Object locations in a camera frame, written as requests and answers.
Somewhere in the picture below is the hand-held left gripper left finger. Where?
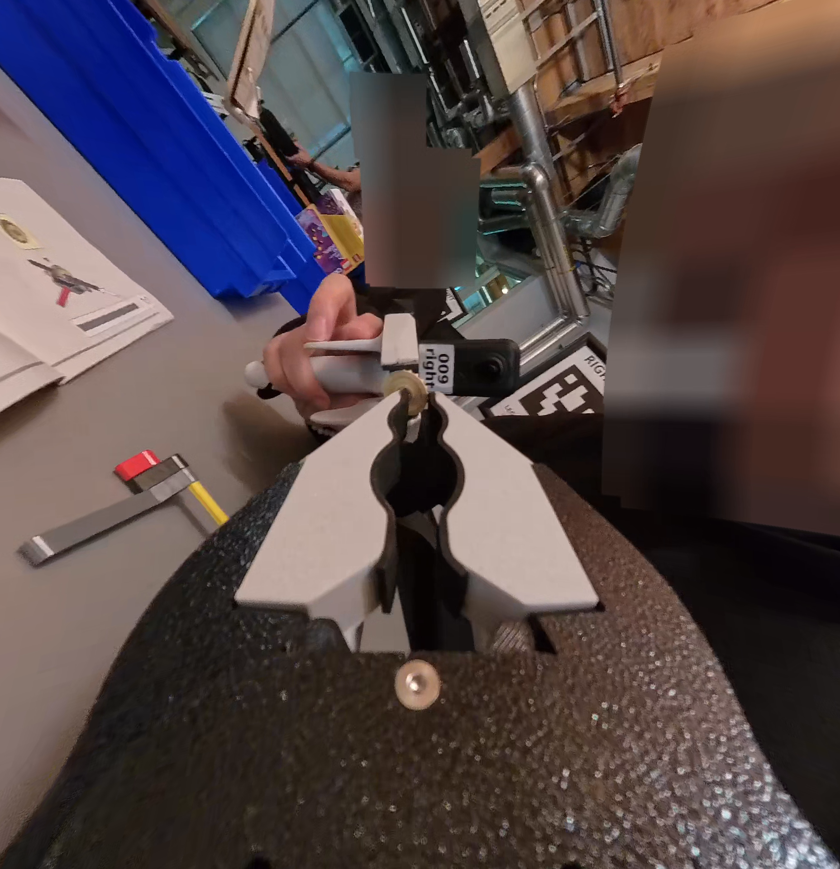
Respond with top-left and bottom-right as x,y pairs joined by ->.
234,392 -> 402,651

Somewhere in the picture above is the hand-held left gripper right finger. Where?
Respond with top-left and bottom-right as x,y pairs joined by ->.
425,392 -> 602,651

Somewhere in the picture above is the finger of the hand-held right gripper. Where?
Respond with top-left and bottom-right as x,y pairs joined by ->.
382,314 -> 421,369

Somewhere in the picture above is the tan lego gear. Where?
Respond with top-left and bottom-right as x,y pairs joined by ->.
385,370 -> 431,416

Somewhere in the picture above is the lego instruction booklet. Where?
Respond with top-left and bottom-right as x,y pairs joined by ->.
0,175 -> 175,423

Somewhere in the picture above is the grey red yellow lego assembly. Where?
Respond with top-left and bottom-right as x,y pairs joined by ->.
18,449 -> 229,568

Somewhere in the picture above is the person's right hand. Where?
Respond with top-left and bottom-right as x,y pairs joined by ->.
262,273 -> 388,425

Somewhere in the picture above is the purple yellow toy box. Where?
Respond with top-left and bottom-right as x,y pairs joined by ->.
294,189 -> 365,276

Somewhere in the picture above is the leaning wooden board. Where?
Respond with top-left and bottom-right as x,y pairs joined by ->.
226,0 -> 277,122

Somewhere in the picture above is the blue plastic bin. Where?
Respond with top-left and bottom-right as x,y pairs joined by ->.
0,0 -> 326,315

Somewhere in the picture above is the silver ventilation duct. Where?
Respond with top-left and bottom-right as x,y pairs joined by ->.
481,85 -> 592,354
563,144 -> 644,239

